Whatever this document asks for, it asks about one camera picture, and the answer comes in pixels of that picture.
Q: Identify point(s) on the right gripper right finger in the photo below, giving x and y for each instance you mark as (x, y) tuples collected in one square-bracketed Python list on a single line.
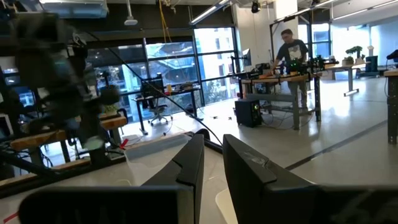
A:
[(280, 202)]

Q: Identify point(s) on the wooden bench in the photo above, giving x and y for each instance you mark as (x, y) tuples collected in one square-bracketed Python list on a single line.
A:
[(31, 140)]

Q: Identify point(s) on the black desk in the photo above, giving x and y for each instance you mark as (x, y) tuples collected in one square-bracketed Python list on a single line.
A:
[(168, 93)]

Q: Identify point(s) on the black computer tower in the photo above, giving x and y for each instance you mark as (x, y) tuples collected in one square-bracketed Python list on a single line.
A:
[(247, 113)]

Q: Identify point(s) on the office chair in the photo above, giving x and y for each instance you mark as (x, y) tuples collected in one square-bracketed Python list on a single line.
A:
[(159, 110)]

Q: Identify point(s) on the white pendant lamp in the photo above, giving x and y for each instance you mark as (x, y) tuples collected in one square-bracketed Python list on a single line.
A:
[(131, 21)]

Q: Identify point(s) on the white desk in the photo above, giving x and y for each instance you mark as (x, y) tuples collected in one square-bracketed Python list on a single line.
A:
[(348, 66)]

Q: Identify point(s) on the white plastic bin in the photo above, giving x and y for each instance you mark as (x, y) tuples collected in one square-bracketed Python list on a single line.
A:
[(225, 208)]

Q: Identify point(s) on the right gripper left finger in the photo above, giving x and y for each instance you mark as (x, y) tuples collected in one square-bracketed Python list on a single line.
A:
[(174, 199)]

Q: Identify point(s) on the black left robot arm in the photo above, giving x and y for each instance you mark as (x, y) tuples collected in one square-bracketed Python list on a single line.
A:
[(43, 56)]

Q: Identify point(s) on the ceiling light tube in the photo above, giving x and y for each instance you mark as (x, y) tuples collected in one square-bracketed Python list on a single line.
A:
[(208, 12)]

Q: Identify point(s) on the black computer monitor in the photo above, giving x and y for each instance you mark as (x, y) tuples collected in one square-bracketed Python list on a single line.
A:
[(152, 86)]

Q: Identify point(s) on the person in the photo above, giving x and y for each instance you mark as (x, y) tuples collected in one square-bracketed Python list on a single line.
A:
[(293, 51)]

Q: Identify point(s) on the wooden workbench with black legs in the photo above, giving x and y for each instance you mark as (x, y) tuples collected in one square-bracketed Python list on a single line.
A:
[(280, 79)]

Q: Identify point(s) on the potted plant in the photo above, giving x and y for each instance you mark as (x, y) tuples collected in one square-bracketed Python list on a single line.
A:
[(354, 50)]

